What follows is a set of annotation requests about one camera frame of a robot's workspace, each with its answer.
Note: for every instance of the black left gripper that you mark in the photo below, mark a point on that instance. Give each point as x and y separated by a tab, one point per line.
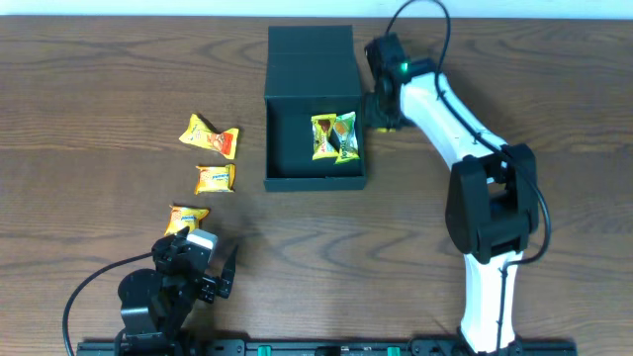
163	247

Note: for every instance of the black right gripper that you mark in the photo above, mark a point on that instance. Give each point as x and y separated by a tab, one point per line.
372	119

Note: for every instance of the green yellow snack packet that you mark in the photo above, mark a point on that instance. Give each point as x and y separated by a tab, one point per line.
344	128

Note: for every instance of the yellow chocolate snack packet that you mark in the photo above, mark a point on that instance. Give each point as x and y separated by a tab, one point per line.
322	127

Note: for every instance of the yellow biscuit snack packet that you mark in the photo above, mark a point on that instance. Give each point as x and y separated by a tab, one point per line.
215	179

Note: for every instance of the yellow orange snack packet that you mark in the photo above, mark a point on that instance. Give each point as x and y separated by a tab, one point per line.
201	135

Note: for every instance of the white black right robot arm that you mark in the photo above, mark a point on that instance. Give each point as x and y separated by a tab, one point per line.
491	209

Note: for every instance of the dark green open box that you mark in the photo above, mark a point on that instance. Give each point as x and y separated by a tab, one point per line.
311	70

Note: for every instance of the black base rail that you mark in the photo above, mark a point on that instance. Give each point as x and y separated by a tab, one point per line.
416	347

